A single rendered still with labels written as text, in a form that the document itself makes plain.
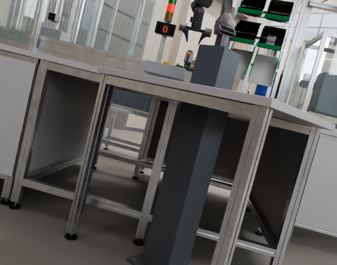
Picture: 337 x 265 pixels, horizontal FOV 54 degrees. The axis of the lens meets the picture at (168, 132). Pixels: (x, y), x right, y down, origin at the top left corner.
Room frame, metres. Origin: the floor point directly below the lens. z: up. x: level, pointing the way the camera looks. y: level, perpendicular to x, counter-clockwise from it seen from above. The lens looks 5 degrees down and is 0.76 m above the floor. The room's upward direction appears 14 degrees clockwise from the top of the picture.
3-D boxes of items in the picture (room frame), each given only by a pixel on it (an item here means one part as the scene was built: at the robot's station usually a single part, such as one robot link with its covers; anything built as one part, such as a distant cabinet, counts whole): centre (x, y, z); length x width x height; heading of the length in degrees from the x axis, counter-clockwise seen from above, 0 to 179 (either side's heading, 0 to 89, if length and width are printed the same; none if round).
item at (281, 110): (1.57, -0.17, 0.84); 0.90 x 0.70 x 0.03; 49
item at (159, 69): (1.75, 0.09, 0.93); 0.21 x 0.07 x 0.06; 85
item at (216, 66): (1.54, -0.14, 0.96); 0.14 x 0.14 x 0.20; 49
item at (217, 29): (1.54, -0.13, 1.15); 0.09 x 0.07 x 0.06; 112
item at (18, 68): (2.50, 1.02, 0.43); 1.39 x 0.63 x 0.86; 175
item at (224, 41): (1.54, -0.14, 1.09); 0.07 x 0.07 x 0.06; 49
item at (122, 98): (4.06, 0.44, 0.73); 0.62 x 0.42 x 0.23; 85
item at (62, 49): (1.83, 0.28, 0.91); 0.89 x 0.06 x 0.11; 85
